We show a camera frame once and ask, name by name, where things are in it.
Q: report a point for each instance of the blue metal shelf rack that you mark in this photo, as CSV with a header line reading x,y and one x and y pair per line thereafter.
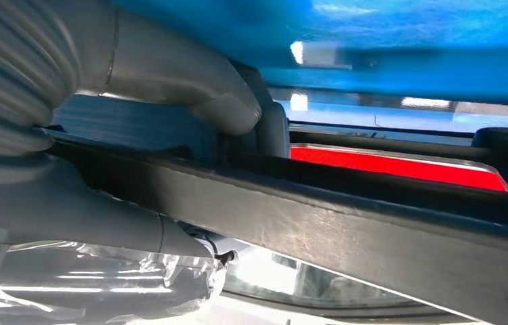
x,y
415,76

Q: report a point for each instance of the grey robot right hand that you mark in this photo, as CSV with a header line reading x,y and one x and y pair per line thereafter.
x,y
56,215

